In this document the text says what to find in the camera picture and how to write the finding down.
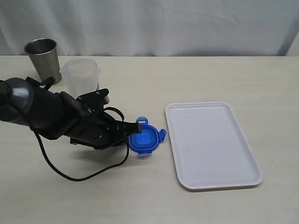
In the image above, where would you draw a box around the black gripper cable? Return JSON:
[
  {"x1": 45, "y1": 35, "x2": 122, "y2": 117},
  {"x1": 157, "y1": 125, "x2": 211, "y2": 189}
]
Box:
[{"x1": 30, "y1": 107, "x2": 130, "y2": 182}]

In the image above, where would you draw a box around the clear plastic tall container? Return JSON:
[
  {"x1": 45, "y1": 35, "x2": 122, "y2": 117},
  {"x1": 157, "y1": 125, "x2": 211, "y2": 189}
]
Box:
[{"x1": 60, "y1": 59, "x2": 100, "y2": 98}]

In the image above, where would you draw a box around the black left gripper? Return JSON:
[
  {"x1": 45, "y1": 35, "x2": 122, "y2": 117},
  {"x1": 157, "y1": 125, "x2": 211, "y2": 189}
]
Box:
[{"x1": 56, "y1": 88, "x2": 142, "y2": 149}]

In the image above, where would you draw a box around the blue container lid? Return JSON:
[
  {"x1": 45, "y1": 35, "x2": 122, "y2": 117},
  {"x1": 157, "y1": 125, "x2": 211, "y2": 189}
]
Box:
[{"x1": 128, "y1": 116, "x2": 167, "y2": 157}]

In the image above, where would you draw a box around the stainless steel cup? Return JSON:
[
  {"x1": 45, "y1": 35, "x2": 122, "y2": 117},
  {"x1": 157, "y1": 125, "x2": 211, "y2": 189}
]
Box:
[{"x1": 24, "y1": 38, "x2": 62, "y2": 84}]

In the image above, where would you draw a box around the white backdrop curtain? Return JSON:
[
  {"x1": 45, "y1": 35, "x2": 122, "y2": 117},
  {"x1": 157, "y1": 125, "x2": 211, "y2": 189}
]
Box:
[{"x1": 0, "y1": 0, "x2": 299, "y2": 56}]

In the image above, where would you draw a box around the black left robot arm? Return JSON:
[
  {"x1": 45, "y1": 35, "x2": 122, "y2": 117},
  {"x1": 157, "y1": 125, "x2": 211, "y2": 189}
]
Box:
[{"x1": 0, "y1": 77, "x2": 141, "y2": 149}]

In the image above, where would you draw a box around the white rectangular tray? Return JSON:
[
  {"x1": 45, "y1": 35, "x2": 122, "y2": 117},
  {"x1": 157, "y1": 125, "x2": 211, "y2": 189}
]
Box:
[{"x1": 165, "y1": 101, "x2": 263, "y2": 191}]

